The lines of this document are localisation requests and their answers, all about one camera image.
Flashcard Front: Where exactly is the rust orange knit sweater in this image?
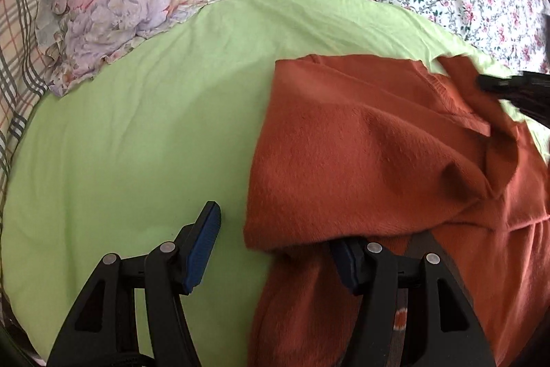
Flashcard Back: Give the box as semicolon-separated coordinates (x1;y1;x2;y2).
243;54;550;367

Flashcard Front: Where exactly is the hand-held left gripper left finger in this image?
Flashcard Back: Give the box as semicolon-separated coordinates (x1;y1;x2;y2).
46;201;222;367

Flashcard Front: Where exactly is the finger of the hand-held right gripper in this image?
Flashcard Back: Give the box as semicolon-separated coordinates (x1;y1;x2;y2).
477;70;550;127

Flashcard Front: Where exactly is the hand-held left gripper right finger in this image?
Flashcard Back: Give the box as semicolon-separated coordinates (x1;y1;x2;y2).
330;237;501;367

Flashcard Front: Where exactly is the purple floral pillow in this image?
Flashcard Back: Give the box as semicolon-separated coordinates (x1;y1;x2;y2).
34;0;249;98

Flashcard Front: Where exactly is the light green sheet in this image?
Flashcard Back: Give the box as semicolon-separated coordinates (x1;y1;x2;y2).
0;0;550;357

